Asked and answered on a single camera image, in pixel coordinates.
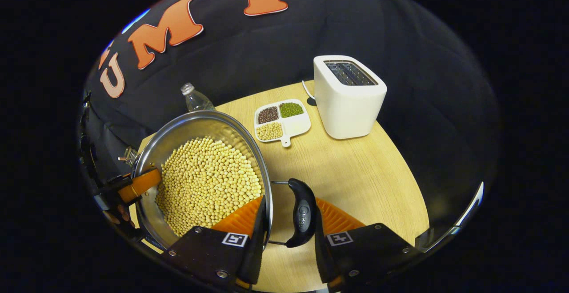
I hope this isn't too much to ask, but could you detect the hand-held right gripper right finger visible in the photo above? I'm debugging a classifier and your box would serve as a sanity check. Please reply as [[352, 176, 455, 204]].
[[313, 197, 424, 291]]

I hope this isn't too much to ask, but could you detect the white toaster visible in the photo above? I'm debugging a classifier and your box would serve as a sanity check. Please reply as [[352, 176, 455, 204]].
[[313, 55, 388, 140]]

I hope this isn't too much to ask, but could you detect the chrome metal bar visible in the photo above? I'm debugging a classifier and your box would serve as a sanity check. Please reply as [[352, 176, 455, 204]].
[[416, 181, 485, 253]]

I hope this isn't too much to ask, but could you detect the pile of yellow soybeans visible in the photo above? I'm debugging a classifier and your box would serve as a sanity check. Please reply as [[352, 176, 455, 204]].
[[155, 137, 263, 237]]

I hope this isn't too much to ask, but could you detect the black backdrop cloth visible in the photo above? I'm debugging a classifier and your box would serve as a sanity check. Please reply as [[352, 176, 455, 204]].
[[80, 0, 501, 240]]

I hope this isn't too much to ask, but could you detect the steel pot with black handle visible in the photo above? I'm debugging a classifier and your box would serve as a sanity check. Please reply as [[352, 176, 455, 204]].
[[132, 110, 318, 251]]

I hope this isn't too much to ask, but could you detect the small glass jar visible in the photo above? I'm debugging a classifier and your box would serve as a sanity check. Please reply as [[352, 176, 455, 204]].
[[118, 146, 140, 167]]

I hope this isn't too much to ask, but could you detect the clear plastic water bottle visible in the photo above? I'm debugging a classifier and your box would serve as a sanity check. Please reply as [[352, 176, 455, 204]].
[[180, 83, 216, 112]]

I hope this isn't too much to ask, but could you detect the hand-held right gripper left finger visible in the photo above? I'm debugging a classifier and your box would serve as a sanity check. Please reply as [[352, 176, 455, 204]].
[[161, 194, 269, 290]]

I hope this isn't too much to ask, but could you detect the white sectioned dish with beans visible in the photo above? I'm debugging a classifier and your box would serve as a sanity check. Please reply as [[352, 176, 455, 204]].
[[254, 99, 312, 148]]

